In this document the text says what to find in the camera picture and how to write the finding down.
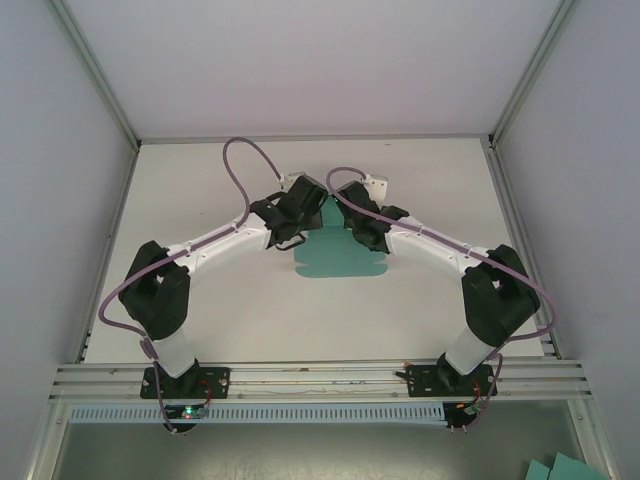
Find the aluminium side rail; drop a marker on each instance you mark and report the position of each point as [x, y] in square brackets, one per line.
[515, 210]
[107, 225]

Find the green cardboard sheet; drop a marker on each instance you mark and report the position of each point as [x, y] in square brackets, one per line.
[537, 471]
[575, 470]

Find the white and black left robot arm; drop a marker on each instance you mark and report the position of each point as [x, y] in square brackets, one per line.
[215, 250]

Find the aluminium frame leg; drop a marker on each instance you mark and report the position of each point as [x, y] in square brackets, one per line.
[47, 445]
[595, 440]

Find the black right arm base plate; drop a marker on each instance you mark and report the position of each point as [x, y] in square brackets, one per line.
[420, 382]

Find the green cardboard box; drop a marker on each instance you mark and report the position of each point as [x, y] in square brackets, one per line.
[340, 260]

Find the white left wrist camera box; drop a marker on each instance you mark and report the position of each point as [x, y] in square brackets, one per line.
[286, 178]

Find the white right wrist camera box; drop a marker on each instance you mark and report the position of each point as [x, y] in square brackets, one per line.
[377, 185]

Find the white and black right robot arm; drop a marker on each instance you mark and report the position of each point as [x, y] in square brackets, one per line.
[435, 250]

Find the aluminium mounting rail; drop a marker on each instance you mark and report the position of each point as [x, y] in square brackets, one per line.
[320, 380]

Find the aluminium frame post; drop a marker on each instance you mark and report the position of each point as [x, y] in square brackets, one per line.
[95, 70]
[535, 65]

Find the circuit board with green light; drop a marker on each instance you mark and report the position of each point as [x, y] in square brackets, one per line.
[187, 412]

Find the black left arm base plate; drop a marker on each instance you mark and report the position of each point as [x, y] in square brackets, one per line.
[220, 382]

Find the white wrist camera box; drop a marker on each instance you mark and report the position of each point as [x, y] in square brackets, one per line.
[286, 178]
[377, 185]

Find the small circuit board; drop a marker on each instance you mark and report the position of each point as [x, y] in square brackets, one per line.
[471, 409]

